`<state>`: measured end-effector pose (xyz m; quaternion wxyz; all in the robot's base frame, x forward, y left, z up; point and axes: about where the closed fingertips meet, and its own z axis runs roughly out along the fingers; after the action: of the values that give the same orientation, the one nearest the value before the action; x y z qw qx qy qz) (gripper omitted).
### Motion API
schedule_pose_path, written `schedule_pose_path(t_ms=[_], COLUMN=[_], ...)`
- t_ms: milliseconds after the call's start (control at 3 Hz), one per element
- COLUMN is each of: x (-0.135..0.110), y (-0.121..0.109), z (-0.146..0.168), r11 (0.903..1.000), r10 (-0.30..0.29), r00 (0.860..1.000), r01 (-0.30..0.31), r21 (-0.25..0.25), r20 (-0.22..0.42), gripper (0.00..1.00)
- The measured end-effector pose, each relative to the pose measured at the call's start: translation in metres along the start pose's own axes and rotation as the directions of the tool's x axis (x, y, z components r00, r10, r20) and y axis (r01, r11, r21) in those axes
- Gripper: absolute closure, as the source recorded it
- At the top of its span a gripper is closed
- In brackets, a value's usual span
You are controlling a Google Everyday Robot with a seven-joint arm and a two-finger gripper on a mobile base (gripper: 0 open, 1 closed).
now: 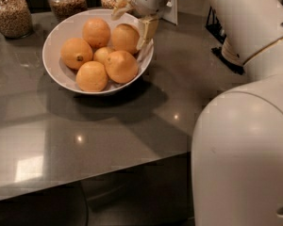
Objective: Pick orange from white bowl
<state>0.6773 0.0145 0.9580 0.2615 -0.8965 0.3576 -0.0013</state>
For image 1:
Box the white ceramic bowl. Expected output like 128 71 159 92
42 8 154 95

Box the left glass cereal jar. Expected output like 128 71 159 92
0 0 33 39

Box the orange left with stem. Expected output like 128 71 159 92
60 38 93 70

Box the middle glass cereal jar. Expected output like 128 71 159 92
47 0 88 22

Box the stack of white plates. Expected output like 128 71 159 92
222 38 243 67

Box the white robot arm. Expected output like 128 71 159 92
191 0 283 226

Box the black wire rack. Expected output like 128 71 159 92
206 8 244 75

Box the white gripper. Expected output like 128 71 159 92
111 0 169 50

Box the white folded sign card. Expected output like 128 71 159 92
162 0 178 25

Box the small centre orange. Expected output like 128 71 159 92
93 46 114 64

